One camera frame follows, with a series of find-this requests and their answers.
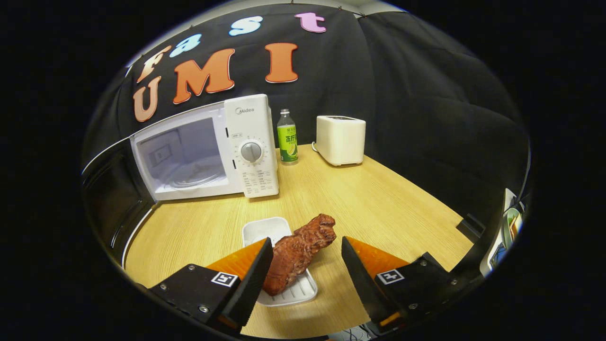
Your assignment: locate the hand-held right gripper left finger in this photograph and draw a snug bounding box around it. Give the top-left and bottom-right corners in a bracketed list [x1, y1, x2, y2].
[149, 238, 274, 332]

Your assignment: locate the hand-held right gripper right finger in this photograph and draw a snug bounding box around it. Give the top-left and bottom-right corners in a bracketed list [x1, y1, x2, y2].
[341, 236, 474, 332]

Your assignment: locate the brown roast meat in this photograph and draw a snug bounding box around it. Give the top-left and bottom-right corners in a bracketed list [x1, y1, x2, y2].
[263, 214, 337, 296]

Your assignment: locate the white microwave oven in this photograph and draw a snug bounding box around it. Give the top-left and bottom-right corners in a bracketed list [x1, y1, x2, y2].
[81, 94, 280, 268]

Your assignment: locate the white plastic tray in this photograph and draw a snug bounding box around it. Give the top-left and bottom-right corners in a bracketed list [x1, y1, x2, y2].
[242, 217, 318, 307]

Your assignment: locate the white toaster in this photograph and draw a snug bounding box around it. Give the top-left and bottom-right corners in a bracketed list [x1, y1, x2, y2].
[316, 115, 366, 167]

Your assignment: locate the green label drink bottle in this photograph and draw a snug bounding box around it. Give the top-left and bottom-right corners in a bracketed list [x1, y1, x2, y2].
[277, 109, 299, 165]

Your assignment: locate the colourful printed card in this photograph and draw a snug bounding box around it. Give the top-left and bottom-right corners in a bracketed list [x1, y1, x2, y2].
[481, 188, 524, 278]

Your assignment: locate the black backdrop cloth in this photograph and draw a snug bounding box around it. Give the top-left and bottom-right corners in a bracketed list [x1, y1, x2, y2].
[83, 2, 528, 223]

